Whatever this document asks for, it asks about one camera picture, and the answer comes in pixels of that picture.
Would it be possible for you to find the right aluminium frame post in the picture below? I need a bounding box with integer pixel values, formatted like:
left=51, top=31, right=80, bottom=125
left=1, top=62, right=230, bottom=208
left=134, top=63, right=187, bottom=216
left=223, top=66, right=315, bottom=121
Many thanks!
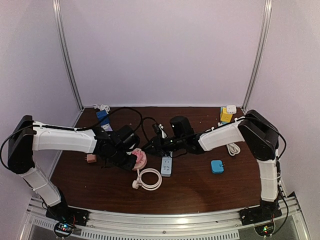
left=242, top=0, right=273, bottom=112

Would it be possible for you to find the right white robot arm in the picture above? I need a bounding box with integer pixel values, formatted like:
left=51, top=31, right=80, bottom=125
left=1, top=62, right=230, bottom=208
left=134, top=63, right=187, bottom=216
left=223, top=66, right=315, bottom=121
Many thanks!
left=142, top=110, right=280, bottom=221

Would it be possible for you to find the pink square plug adapter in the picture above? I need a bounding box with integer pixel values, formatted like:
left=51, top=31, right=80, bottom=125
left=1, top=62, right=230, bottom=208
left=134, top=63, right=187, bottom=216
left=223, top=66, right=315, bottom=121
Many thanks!
left=131, top=148, right=144, bottom=162

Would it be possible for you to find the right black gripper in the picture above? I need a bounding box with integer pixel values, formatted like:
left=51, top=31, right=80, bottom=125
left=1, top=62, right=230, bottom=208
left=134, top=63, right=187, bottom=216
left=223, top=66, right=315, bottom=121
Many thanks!
left=141, top=134, right=186, bottom=158

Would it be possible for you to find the purple power strip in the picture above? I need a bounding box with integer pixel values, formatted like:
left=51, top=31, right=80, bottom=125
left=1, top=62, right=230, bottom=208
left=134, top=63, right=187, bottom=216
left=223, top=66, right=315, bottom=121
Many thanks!
left=100, top=117, right=113, bottom=132

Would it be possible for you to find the salmon pink plug charger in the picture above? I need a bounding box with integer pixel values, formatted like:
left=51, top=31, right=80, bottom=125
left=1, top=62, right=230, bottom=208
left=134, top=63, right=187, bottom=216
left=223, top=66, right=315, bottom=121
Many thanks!
left=84, top=154, right=97, bottom=164

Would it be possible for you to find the aluminium frame post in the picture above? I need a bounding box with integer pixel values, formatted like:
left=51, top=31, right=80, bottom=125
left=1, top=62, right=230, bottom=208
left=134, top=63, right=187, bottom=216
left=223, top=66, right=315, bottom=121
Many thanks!
left=52, top=0, right=84, bottom=111
left=242, top=0, right=273, bottom=112

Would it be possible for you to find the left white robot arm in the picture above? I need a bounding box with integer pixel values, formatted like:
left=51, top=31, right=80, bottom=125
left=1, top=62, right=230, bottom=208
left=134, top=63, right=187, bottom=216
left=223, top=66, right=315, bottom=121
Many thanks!
left=4, top=115, right=140, bottom=222

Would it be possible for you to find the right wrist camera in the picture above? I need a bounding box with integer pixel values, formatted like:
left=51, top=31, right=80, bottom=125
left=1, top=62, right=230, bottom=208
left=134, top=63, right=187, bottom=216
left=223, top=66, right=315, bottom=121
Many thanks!
left=152, top=123, right=168, bottom=139

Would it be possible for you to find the white coiled cable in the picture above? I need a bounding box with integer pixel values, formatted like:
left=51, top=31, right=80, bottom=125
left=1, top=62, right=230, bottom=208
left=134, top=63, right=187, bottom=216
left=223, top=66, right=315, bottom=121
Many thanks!
left=216, top=121, right=241, bottom=157

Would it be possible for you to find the white square socket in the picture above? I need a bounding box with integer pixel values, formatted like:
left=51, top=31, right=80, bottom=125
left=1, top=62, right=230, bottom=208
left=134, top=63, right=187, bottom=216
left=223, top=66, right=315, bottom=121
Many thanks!
left=226, top=105, right=237, bottom=115

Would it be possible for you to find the white cable back left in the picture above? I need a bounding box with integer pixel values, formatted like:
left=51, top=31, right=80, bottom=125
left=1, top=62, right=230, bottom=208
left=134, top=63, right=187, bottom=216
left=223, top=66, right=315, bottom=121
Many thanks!
left=92, top=103, right=111, bottom=112

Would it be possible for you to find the blue cube socket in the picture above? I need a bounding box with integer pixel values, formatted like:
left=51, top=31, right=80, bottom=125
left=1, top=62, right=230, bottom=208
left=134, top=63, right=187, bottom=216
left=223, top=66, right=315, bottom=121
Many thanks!
left=96, top=110, right=110, bottom=125

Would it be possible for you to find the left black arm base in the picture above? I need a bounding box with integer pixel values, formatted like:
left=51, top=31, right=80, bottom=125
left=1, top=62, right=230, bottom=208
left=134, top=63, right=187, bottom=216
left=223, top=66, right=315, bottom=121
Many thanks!
left=44, top=202, right=89, bottom=239

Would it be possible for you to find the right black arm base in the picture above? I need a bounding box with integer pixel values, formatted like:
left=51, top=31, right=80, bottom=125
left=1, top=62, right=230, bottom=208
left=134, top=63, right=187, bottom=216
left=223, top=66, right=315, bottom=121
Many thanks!
left=239, top=200, right=282, bottom=237

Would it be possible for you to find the light blue power strip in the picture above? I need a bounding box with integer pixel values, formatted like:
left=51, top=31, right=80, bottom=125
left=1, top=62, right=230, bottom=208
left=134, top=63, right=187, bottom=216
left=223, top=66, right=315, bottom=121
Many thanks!
left=160, top=151, right=173, bottom=177

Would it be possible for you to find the aluminium front rail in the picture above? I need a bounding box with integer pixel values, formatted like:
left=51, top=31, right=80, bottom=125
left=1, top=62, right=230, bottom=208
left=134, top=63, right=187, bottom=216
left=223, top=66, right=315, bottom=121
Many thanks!
left=17, top=196, right=311, bottom=240

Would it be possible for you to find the left aluminium frame post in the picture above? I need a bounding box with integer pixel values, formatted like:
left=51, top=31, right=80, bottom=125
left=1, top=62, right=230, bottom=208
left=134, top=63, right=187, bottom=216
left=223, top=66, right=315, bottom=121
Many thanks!
left=52, top=0, right=84, bottom=111

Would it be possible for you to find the blue square plug adapter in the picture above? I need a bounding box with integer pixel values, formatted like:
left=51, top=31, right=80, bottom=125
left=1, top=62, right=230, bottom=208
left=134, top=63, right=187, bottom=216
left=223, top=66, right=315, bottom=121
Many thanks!
left=210, top=160, right=225, bottom=174

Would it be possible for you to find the yellow cube socket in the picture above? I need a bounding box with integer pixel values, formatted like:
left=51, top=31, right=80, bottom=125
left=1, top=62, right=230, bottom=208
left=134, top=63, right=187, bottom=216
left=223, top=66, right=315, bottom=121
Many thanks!
left=220, top=107, right=233, bottom=124

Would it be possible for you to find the round pink power socket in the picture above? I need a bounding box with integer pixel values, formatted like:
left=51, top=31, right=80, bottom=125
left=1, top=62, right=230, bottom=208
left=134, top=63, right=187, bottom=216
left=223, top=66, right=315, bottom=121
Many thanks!
left=131, top=151, right=163, bottom=192

